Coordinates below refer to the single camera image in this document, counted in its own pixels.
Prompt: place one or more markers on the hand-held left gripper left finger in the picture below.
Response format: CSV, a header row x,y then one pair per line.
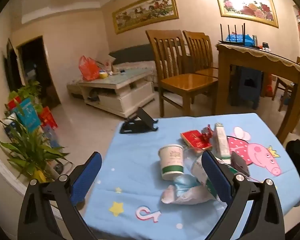
x,y
86,177

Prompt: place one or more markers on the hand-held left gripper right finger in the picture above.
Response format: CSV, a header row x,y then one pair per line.
x,y
216,177

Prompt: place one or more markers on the clear plastic bottle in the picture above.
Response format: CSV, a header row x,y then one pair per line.
x,y
196,165

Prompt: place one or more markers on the blue and white wrapper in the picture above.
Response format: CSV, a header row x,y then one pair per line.
x,y
185,192

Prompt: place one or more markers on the white and green paper cup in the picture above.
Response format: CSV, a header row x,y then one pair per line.
x,y
171,160

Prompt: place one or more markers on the white and green carton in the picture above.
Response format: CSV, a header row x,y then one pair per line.
x,y
221,142

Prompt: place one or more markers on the red cigarette pack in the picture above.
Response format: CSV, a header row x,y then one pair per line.
x,y
193,138

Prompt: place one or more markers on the red crumpled candy wrapper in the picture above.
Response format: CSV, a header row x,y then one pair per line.
x,y
207,132

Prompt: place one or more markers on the blue cartoon printed tablecloth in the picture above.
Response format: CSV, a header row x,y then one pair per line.
x,y
137,155

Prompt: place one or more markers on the green leafy potted plant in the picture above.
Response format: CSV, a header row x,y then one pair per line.
x,y
32,152

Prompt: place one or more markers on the red gift box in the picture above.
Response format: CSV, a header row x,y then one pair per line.
x,y
48,118

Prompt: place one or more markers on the black folding phone stand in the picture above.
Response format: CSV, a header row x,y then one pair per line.
x,y
140,127

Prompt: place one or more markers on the blue gift box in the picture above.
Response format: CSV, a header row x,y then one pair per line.
x,y
27,115

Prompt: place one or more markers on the white coffee table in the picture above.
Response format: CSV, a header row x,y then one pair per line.
x,y
120,97

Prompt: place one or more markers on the dark blue plastic stool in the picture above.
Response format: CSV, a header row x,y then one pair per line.
x,y
245,87

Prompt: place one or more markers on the wooden dining table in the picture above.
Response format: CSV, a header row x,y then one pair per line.
x,y
223,80

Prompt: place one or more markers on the small yellow cup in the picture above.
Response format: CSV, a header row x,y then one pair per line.
x,y
103,75

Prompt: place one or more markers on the red bag under table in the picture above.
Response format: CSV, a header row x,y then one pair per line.
x,y
268,86

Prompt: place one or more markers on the red plastic bag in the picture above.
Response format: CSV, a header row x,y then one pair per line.
x,y
88,68

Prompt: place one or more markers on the beige printed bag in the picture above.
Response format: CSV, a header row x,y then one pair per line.
x,y
106,62

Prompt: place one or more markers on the sofa with grey backrest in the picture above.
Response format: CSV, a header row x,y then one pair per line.
x,y
132,53

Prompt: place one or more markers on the lace-edged table cover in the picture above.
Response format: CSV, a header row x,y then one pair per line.
x,y
265,53

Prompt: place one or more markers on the black flat television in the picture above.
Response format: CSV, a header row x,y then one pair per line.
x,y
12,65

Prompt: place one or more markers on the black router with antennas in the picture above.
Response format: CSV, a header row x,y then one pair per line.
x,y
236,42

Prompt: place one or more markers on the blue plastic bag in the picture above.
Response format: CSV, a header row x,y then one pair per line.
x,y
240,38

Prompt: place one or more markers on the gold framed flower painting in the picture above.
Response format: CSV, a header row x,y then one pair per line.
x,y
247,6

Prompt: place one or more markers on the gold framed horse painting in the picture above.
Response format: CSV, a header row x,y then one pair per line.
x,y
145,11

